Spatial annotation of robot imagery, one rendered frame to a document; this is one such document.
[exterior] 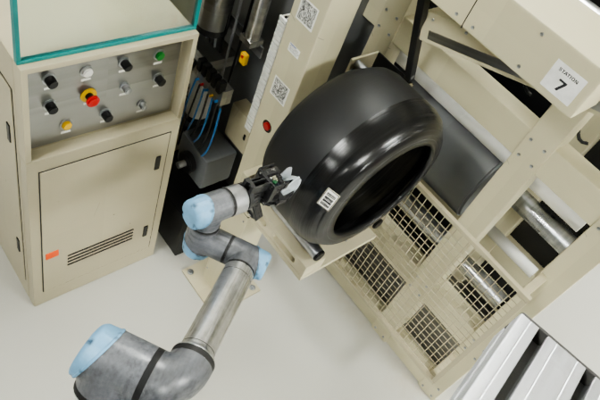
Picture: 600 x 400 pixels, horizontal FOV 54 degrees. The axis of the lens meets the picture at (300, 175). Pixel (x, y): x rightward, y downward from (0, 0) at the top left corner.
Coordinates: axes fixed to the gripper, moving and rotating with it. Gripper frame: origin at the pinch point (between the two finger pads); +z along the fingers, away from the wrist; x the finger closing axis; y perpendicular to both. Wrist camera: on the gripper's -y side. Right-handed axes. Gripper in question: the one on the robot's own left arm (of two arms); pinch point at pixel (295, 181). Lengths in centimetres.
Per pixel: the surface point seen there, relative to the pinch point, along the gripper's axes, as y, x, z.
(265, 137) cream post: -19.6, 31.5, 21.9
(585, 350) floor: -103, -98, 186
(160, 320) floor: -124, 28, 5
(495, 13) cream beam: 54, -4, 40
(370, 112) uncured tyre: 21.7, 0.0, 16.5
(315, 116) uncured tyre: 14.5, 8.9, 7.4
